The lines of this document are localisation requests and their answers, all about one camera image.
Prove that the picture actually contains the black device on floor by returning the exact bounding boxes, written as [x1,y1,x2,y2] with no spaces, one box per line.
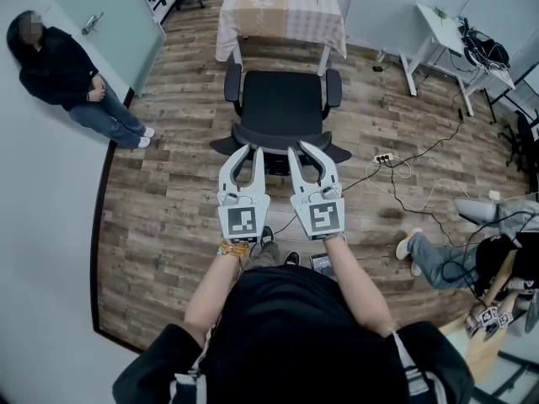
[308,252,339,279]

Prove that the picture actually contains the person's right forearm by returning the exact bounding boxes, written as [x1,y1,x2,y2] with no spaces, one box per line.
[323,234,395,338]

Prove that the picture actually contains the frosted glass door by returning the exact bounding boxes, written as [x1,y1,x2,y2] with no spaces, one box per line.
[36,0,168,98]

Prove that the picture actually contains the spare hand-held gripper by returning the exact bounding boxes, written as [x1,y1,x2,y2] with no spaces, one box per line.
[464,302,514,341]

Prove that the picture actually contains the metal door handle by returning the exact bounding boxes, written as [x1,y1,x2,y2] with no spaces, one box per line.
[80,11,105,37]

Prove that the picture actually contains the white cable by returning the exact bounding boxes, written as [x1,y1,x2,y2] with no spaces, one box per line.
[363,157,477,210]

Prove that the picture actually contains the person's left forearm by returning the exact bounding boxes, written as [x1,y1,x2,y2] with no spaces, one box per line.
[183,242,250,337]

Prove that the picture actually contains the person's black shirt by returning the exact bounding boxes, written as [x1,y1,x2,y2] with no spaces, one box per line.
[110,264,478,404]

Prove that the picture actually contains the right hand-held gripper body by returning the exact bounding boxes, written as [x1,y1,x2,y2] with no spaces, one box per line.
[289,186,347,242]

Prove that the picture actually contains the white desk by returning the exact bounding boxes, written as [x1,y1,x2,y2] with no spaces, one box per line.
[398,2,517,118]

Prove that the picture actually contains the black office chair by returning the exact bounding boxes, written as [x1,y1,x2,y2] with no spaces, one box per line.
[209,62,353,177]

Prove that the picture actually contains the black cable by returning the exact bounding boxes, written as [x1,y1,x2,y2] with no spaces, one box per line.
[336,98,485,243]

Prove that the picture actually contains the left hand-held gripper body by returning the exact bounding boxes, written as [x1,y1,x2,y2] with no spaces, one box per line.
[216,189,271,246]

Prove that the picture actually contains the beaded bracelet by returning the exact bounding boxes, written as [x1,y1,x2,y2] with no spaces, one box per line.
[216,241,250,261]

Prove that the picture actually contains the black chair with wheels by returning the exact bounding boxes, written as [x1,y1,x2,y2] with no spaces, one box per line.
[498,109,539,175]

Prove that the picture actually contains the bundle of black cables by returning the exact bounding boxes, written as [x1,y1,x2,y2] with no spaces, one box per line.
[457,16,511,74]

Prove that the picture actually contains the table with checked cloth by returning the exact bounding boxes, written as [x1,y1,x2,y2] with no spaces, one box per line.
[215,0,349,77]

